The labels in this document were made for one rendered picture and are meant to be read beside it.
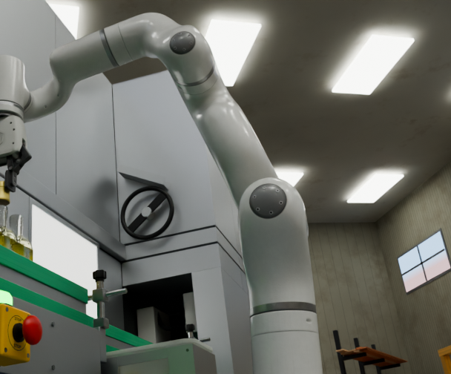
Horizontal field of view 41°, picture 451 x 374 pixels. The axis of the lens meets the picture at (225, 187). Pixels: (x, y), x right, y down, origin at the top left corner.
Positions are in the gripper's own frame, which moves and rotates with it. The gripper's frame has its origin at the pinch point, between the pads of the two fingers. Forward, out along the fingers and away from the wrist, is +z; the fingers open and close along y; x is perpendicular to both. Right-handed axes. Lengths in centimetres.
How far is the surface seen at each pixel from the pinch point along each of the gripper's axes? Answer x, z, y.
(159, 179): 92, -41, 6
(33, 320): -30, 40, 25
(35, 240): 34.5, -0.9, -11.6
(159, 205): 94, -31, 5
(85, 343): 5.6, 35.8, 15.8
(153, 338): 110, 14, -7
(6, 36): 22, -61, -14
